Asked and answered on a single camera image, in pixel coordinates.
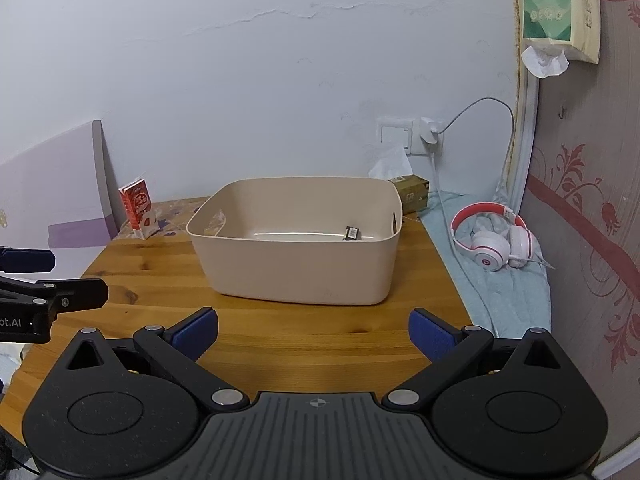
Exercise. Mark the dark long carton box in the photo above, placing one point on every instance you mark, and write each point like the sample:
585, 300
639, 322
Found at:
352, 233

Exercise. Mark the green hanging tissue pack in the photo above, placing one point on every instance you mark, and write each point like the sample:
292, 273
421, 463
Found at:
557, 32

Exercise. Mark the white purple board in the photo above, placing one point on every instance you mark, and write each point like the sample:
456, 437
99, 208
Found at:
55, 196

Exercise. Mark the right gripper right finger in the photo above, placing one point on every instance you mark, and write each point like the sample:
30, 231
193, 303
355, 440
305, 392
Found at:
452, 353

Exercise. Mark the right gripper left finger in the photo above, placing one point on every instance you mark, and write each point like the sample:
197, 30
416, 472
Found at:
172, 353

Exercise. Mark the white wall socket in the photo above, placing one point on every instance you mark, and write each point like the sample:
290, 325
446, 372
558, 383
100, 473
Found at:
395, 130

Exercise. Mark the white bed headboard frame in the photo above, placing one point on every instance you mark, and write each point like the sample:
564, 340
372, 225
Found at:
518, 157

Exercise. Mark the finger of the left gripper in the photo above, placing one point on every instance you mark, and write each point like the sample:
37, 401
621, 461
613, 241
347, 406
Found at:
14, 260
60, 295

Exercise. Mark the beige plastic storage bin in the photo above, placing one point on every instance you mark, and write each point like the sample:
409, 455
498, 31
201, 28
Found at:
281, 239

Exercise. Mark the red milk carton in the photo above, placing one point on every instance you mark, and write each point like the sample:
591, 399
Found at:
138, 206

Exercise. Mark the light blue blanket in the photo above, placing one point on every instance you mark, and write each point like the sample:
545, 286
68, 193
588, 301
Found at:
507, 302

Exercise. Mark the red white headphones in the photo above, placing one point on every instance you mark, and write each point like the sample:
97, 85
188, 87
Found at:
493, 251

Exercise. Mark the gold tissue box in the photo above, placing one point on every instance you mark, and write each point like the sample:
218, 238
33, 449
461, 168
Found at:
389, 162

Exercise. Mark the white charger plug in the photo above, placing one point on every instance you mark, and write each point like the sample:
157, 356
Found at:
430, 131

